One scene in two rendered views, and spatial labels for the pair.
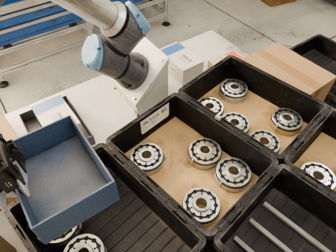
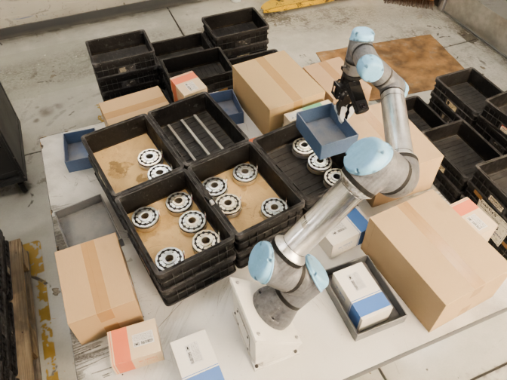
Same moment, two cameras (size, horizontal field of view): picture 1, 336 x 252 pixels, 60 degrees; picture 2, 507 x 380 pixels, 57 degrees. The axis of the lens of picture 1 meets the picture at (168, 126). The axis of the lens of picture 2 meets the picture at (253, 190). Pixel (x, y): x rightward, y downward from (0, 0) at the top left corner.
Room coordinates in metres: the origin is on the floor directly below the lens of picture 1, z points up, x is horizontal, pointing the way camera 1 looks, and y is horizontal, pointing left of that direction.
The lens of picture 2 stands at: (1.64, 0.25, 2.26)
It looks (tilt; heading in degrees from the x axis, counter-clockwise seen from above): 49 degrees down; 193
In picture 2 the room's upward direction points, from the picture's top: straight up
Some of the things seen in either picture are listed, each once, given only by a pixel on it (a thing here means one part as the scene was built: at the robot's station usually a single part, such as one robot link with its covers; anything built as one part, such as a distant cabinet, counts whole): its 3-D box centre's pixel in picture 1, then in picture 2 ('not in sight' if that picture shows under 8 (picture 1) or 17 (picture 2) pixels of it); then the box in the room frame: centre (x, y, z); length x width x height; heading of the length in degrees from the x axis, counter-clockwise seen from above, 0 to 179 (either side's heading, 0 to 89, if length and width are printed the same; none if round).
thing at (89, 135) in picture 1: (56, 128); (361, 295); (0.74, 0.44, 0.73); 0.27 x 0.20 x 0.05; 34
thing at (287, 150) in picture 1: (250, 100); (173, 219); (0.69, -0.27, 0.92); 0.40 x 0.30 x 0.02; 44
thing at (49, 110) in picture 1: (57, 121); (360, 295); (0.76, 0.43, 0.75); 0.20 x 0.12 x 0.09; 36
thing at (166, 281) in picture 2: (247, 111); (175, 227); (0.69, -0.27, 0.87); 0.40 x 0.30 x 0.11; 44
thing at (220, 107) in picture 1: (209, 107); (206, 241); (0.72, -0.15, 0.86); 0.10 x 0.10 x 0.01
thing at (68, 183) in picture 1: (58, 173); (326, 130); (0.30, 0.21, 1.10); 0.20 x 0.15 x 0.07; 35
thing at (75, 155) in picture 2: not in sight; (82, 149); (0.26, -0.90, 0.74); 0.20 x 0.15 x 0.07; 30
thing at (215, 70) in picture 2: not in sight; (200, 94); (-0.72, -0.65, 0.37); 0.40 x 0.30 x 0.45; 125
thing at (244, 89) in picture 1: (234, 87); (169, 258); (0.82, -0.25, 0.86); 0.10 x 0.10 x 0.01
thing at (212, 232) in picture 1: (189, 152); (244, 186); (0.48, -0.06, 0.92); 0.40 x 0.30 x 0.02; 44
